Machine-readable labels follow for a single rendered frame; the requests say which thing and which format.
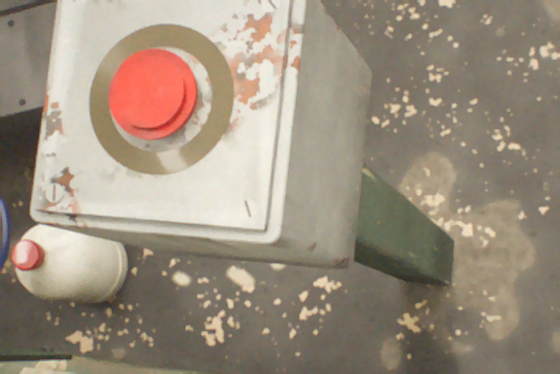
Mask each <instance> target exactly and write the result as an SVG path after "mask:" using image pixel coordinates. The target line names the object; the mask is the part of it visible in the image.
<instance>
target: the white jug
mask: <svg viewBox="0 0 560 374"><path fill-rule="evenodd" d="M12 261H13V264H14V267H15V270H16V273H17V276H18V277H19V279H20V281H21V282H22V284H23V285H24V286H25V287H26V288H27V289H28V290H29V291H30V292H31V293H32V294H34V295H36V296H38V297H40V298H42V299H45V300H50V301H72V302H80V303H88V304H95V303H100V302H102V301H107V300H109V299H110V298H111V297H112V296H113V295H115V294H116V293H117V292H118V291H119V289H120V288H121V286H122V284H123V283H124V281H125V279H126V276H127V272H128V258H127V255H126V252H125V249H124V247H123V246H122V245H121V243H120V242H115V241H111V240H108V239H100V238H96V237H92V236H89V235H84V234H81V233H77V232H73V231H69V230H62V229H57V228H54V227H50V226H46V225H42V224H39V225H37V226H35V227H34V228H33V229H31V230H30V231H27V232H26V233H25V236H24V237H23V238H22V240H20V241H19V242H17V243H16V245H15V247H14V249H13V250H12Z"/></svg>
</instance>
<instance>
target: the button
mask: <svg viewBox="0 0 560 374"><path fill-rule="evenodd" d="M197 99H198V85H197V80H196V78H195V75H194V73H193V71H192V70H191V67H190V65H189V64H188V63H186V62H185V61H184V60H183V59H182V58H181V57H180V56H178V55H177V54H174V53H172V52H170V51H167V50H163V49H158V48H157V49H147V50H144V51H140V52H138V53H135V54H133V55H132V56H130V57H129V58H128V59H127V60H126V61H125V62H123V63H122V64H121V65H120V66H119V68H118V71H116V73H115V75H114V77H113V79H112V81H111V84H110V97H109V100H110V110H111V113H112V115H113V117H114V118H115V120H116V122H117V123H118V124H119V125H120V127H121V128H122V129H123V130H125V131H126V132H127V133H129V134H131V135H133V136H136V137H138V138H140V139H144V140H159V139H164V138H166V137H168V136H170V135H173V134H175V133H176V132H178V131H179V130H181V129H182V128H183V126H184V125H186V124H187V122H188V121H189V119H190V118H191V117H192V114H193V111H194V109H195V108H196V104H197Z"/></svg>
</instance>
